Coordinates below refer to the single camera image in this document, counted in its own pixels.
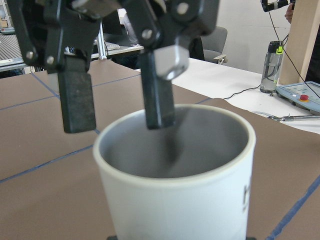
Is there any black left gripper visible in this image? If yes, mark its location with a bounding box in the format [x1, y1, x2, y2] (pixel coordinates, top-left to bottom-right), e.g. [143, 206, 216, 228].
[8, 0, 219, 73]

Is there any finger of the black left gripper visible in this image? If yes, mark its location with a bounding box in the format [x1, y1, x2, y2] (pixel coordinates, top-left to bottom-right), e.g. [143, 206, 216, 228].
[140, 45, 189, 130]
[58, 55, 96, 134]

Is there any clear water bottle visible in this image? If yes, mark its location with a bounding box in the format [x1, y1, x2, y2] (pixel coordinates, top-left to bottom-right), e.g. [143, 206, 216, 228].
[260, 40, 284, 94]

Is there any grey teach pendant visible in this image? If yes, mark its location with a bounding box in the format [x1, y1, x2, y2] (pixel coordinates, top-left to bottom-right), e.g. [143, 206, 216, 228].
[275, 81, 320, 116]

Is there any metal rod on table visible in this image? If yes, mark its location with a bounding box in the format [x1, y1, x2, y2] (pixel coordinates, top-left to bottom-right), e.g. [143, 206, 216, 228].
[253, 111, 320, 122]

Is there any white mug with handle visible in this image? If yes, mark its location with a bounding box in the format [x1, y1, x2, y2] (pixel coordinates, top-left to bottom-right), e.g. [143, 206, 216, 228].
[93, 104, 256, 240]

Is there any black pendant cable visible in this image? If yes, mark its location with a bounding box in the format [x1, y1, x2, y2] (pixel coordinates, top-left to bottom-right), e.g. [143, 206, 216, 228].
[223, 0, 320, 100]

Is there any grey office chair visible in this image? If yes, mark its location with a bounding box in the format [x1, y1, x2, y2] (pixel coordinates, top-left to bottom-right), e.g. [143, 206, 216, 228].
[198, 26, 228, 65]

